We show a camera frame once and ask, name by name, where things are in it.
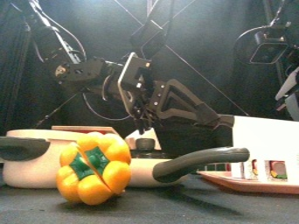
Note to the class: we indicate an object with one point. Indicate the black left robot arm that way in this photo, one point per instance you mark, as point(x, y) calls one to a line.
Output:
point(78, 71)

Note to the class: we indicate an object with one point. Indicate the wooden knife holder box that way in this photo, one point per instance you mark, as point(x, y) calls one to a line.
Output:
point(78, 128)

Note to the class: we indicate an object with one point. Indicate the white printed toy block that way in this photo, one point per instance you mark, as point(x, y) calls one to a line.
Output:
point(214, 167)
point(244, 170)
point(294, 172)

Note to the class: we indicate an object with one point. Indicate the black toy pan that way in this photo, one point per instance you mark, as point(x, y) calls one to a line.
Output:
point(145, 144)

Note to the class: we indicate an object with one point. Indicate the pink plastic tray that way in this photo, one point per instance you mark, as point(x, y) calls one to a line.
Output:
point(249, 185)

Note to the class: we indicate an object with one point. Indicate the yellow toy bell pepper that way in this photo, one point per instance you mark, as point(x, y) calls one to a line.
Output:
point(113, 175)

